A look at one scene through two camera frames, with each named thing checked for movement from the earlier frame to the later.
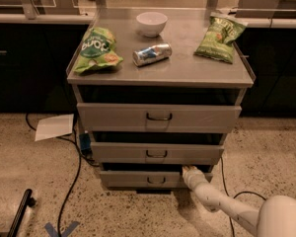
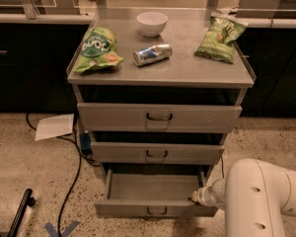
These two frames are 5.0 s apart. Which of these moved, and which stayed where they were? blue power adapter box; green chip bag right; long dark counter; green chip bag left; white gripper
Moved: white gripper
Stayed: blue power adapter box; long dark counter; green chip bag left; green chip bag right
